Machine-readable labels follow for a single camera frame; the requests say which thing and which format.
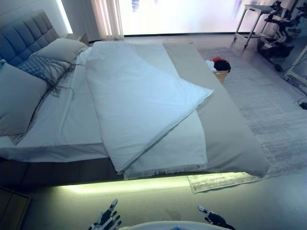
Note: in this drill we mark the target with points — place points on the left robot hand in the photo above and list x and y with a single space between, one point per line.
105 220

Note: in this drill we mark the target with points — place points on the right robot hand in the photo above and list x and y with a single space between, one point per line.
216 218

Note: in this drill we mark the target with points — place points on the white duvet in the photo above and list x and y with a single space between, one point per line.
134 100

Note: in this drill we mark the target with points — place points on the beige bed runner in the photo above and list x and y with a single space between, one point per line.
230 134

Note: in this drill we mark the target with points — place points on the white fitted bed sheet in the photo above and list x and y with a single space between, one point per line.
72 124

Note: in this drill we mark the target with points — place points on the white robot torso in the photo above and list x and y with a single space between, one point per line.
165 225

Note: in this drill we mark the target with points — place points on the white pillowcase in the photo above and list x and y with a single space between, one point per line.
182 146

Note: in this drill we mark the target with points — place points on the wooden bedside cabinet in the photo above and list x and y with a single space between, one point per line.
13 208

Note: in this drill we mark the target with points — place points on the grey area rug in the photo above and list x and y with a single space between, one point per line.
268 95

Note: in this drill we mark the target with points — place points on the cardboard box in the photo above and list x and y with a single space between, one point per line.
221 76

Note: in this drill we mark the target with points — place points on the black power adapter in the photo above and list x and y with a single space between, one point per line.
303 104

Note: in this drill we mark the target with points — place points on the large beige pillow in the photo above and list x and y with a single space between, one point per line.
58 49
19 100

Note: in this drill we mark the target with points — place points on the white garment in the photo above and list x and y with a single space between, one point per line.
209 65

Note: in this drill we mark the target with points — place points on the red garment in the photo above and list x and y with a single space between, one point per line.
217 59

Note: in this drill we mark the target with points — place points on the patterned fringed cushion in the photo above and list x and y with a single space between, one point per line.
40 68

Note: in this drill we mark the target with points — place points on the white framed mirror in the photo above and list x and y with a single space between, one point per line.
298 67

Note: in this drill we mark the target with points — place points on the small wooden nightstand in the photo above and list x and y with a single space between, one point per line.
78 38

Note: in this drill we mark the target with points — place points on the pale blue pillow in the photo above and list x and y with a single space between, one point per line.
3 64

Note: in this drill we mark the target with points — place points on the black wheeled robot machine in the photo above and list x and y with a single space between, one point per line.
275 40

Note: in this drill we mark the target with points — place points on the grey tufted headboard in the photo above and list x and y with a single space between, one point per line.
26 40

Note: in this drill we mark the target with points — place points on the cream curtain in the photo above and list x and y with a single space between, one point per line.
108 19

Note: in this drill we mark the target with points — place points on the brown upholstered bed frame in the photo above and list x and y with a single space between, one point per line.
48 172

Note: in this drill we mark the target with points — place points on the metal frame table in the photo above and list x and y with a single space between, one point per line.
251 14

